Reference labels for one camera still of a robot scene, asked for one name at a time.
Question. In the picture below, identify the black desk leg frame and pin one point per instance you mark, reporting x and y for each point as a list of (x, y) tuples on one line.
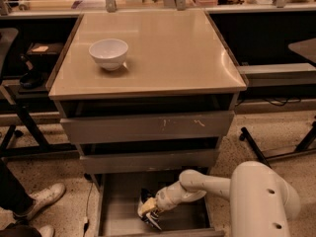
[(43, 147)]

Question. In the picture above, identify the grey top drawer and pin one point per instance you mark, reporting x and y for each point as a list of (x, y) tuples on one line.
[(147, 127)]

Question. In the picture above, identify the white ceramic bowl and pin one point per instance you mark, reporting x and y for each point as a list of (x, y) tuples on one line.
[(109, 54)]

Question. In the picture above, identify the blue chip bag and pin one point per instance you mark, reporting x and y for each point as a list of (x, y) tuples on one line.
[(150, 218)]

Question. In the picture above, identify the grey drawer cabinet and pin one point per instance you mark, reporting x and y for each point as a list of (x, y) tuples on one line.
[(176, 63)]

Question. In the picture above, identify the black box on shelf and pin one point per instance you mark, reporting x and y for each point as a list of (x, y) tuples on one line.
[(44, 52)]

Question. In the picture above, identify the grey middle drawer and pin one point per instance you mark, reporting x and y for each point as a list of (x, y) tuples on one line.
[(149, 161)]

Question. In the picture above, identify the grey drawer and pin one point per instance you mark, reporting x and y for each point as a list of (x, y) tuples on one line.
[(149, 161), (119, 196), (147, 127)]

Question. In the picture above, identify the black wheeled stand base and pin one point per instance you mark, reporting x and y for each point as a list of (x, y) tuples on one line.
[(305, 146)]

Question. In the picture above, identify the grey bottom drawer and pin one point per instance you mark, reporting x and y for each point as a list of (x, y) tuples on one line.
[(119, 196)]

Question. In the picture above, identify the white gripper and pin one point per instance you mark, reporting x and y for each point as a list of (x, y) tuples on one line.
[(163, 197)]

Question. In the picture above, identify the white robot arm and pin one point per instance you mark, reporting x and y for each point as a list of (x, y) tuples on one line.
[(261, 201)]

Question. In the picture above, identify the white shoe lower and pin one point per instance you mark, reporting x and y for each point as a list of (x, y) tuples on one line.
[(46, 231)]

